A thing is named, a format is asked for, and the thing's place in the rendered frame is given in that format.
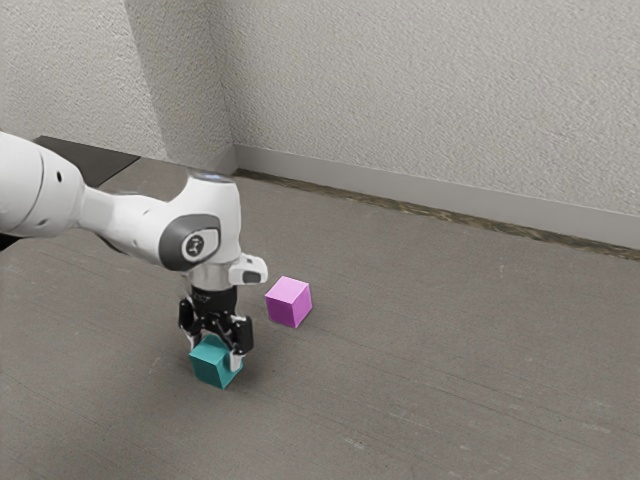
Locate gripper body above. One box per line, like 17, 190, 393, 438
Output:
191, 284, 238, 323

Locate teal block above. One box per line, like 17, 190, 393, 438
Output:
188, 333, 246, 391

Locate pink block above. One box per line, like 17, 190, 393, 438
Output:
264, 275, 314, 330

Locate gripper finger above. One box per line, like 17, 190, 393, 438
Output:
213, 310, 254, 373
178, 297, 207, 350

